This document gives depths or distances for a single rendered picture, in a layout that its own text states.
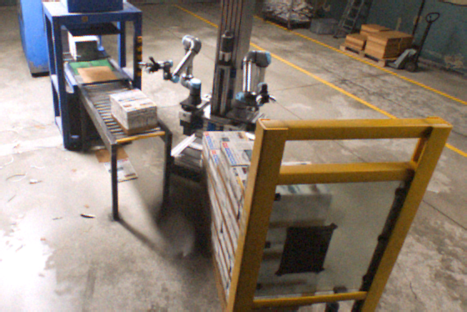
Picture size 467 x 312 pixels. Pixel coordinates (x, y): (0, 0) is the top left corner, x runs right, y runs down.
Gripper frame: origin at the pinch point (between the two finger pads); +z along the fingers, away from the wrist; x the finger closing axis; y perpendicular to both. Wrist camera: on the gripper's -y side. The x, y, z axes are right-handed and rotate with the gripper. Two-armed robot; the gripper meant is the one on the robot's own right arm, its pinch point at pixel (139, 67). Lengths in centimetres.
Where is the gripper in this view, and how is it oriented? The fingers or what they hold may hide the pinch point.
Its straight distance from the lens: 365.2
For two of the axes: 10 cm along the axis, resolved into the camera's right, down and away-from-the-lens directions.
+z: -8.3, 2.2, -5.2
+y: -1.3, 8.2, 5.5
